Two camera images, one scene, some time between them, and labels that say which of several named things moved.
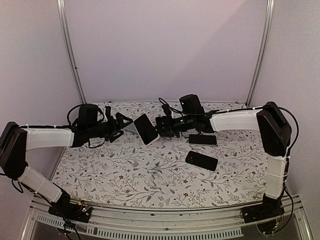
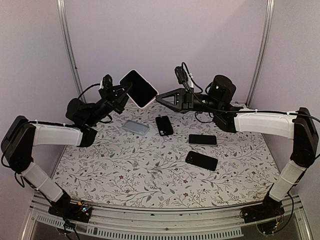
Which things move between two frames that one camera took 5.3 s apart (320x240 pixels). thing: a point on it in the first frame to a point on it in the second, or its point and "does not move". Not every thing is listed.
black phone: [201, 161] does not move
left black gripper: [115, 127] to [113, 98]
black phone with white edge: [146, 129] to [141, 91]
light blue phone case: [130, 130] to [136, 127]
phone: [202, 139] does not move
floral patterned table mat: [126, 169] does not move
